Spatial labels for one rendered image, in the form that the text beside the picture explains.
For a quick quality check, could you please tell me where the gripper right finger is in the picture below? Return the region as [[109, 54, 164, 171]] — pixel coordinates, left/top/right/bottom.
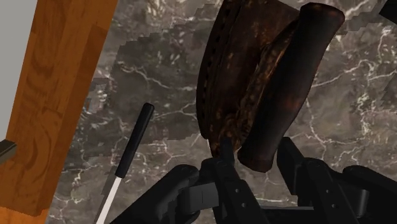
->
[[276, 136, 397, 224]]

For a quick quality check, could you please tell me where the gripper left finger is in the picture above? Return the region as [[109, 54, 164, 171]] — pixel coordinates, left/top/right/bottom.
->
[[109, 137, 270, 224]]

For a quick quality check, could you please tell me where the dark brown overripe banana bunch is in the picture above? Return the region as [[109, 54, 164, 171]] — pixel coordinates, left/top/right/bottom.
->
[[195, 0, 345, 173]]

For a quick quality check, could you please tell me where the black handled kitchen knife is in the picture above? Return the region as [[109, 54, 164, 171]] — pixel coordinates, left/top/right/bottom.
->
[[94, 102, 155, 224]]

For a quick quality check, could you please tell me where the orange wooden cabinet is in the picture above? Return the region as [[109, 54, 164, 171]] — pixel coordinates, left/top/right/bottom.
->
[[0, 0, 119, 224]]

